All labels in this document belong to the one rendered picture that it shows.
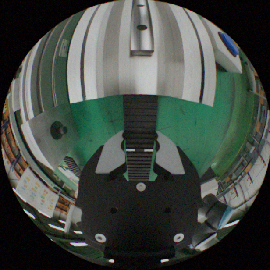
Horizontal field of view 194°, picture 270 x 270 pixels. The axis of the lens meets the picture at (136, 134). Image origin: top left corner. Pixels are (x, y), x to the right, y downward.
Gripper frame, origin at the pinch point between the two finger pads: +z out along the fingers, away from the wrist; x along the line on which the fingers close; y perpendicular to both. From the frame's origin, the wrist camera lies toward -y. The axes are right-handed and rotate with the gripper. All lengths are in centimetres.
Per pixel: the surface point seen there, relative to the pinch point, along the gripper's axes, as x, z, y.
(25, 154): -158, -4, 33
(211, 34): 9.1, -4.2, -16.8
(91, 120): -9.2, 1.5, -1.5
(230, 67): 14.7, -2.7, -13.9
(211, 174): 47, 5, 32
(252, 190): 785, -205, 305
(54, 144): -14.0, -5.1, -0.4
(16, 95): -33.9, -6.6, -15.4
